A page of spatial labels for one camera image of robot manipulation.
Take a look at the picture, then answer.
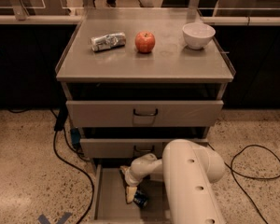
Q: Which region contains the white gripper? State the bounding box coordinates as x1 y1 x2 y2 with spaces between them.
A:
119 165 143 203

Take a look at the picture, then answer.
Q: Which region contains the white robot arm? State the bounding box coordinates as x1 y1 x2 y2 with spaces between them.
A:
120 139 226 224

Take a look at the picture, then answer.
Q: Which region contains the grey open bottom drawer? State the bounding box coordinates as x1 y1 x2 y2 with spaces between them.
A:
91 165 171 224

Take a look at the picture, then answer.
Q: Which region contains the grey middle drawer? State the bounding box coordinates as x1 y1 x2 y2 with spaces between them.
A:
80 138 171 159

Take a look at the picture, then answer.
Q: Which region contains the grey top drawer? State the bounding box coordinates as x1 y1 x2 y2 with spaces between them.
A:
66 101 223 128

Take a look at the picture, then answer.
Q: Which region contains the grey metal drawer cabinet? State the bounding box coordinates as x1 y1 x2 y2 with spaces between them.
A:
54 7 237 224

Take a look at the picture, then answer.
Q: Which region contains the silver crumpled can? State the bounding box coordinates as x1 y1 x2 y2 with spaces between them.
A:
91 32 126 52

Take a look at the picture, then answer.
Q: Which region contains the blue power adapter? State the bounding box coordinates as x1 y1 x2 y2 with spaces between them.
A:
70 128 81 148

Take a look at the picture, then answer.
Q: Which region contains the black power plug block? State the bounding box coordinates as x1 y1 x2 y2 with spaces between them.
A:
54 105 68 132

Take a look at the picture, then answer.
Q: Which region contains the red apple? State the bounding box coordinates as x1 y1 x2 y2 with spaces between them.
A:
135 31 155 53

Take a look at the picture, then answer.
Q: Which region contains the white ceramic bowl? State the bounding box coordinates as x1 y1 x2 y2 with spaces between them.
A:
182 22 216 49

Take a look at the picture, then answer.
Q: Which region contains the black cable on left floor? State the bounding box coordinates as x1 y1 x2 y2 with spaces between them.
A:
6 107 95 224

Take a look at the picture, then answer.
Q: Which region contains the black cable on floor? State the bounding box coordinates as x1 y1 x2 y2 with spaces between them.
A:
207 143 280 224
6 107 95 224

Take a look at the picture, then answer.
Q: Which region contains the black cable on right floor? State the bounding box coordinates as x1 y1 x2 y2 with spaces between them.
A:
207 143 280 224

